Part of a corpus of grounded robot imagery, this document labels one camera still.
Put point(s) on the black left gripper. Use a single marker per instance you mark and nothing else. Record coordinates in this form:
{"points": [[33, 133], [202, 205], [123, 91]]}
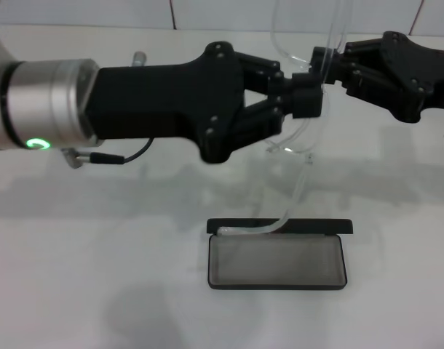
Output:
{"points": [[153, 102]]}

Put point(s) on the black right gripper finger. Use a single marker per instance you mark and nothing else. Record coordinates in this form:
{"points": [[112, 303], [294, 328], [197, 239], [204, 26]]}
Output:
{"points": [[307, 105], [305, 83]]}

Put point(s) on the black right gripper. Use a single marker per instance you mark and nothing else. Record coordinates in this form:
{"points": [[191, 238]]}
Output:
{"points": [[422, 76]]}

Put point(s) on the clear white glasses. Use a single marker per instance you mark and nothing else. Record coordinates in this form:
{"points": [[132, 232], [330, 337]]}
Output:
{"points": [[244, 229]]}

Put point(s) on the black glasses case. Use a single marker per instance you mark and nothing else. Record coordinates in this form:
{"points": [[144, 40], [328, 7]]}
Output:
{"points": [[276, 261]]}

